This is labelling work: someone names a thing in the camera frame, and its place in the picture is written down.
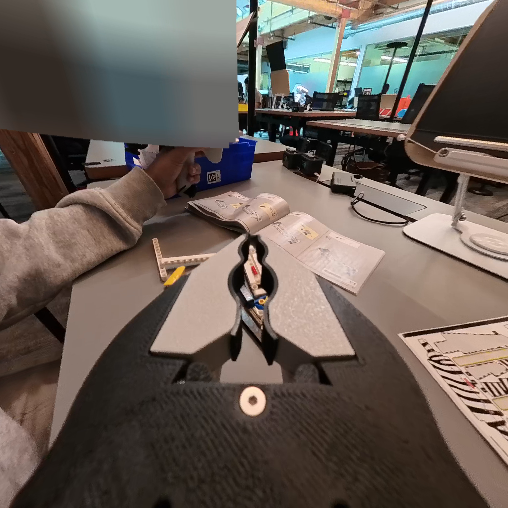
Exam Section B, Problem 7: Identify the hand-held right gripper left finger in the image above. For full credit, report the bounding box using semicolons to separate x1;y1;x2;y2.
150;233;251;382

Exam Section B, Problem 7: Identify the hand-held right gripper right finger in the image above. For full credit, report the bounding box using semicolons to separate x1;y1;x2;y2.
257;234;356;382

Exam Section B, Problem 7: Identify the person's left forearm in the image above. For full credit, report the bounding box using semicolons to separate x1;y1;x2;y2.
0;169;167;330

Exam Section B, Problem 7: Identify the pile of small lego parts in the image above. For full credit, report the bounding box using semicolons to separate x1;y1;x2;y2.
238;285;270;318

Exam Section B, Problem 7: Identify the lego instruction booklet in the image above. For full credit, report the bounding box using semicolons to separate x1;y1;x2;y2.
186;192;385;296

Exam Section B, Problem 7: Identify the person's left hand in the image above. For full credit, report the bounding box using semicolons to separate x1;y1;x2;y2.
144;147;202;200

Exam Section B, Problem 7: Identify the blue storage bin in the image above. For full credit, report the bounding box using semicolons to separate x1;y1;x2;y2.
125;138;257;196

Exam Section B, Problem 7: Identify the black floor lamp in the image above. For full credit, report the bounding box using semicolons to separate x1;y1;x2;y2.
386;41;409;100
246;0;260;136

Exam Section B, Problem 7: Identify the cardboard sign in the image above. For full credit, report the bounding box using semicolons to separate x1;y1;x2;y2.
236;11;255;49

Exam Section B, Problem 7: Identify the black power adapter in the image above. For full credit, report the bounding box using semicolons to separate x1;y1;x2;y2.
330;171;359;195

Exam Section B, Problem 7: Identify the zebra striped sticker sheet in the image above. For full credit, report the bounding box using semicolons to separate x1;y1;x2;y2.
398;315;508;467

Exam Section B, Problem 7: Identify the black panel with wooden back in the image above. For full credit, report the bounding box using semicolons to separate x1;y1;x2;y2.
404;0;508;184

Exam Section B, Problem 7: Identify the long white lego beam frame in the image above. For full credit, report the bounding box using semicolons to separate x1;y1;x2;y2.
152;237;217;282

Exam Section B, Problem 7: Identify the white lego frame red piece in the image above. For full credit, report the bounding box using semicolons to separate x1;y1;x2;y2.
243;246;263;287

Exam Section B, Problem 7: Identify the black cable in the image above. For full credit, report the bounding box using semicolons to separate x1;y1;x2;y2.
350;192;418;226

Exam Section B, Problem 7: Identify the grey table cable hatch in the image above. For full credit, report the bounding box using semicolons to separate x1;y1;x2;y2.
356;183;428;217

